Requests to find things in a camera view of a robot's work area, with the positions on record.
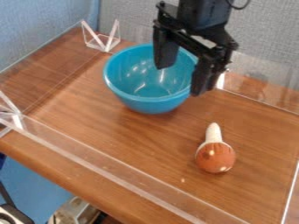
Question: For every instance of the clear acrylic left bracket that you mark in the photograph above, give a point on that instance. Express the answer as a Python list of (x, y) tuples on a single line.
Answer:
[(11, 115)]

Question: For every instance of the clear acrylic barrier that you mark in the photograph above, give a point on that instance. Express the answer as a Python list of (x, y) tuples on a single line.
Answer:
[(263, 80), (169, 197)]

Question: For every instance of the brown toy mushroom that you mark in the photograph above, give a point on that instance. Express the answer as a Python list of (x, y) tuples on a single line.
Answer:
[(215, 156)]

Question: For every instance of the blue plastic bowl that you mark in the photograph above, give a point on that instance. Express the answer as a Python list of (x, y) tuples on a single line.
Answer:
[(147, 90)]

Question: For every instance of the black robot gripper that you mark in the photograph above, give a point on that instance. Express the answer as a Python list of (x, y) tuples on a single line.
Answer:
[(194, 25)]

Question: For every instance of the clear acrylic front barrier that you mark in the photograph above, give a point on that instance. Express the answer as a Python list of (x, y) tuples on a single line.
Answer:
[(169, 197)]

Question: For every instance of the clear acrylic corner bracket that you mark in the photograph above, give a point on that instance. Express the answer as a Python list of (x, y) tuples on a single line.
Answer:
[(98, 41)]

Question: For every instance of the dark stand under table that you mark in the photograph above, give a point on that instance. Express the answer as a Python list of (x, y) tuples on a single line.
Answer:
[(10, 214)]

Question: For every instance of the white box under table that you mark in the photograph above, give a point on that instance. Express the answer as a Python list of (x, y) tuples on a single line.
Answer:
[(77, 211)]

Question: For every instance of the clear acrylic back barrier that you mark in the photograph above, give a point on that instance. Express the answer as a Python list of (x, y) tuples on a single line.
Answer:
[(263, 80)]

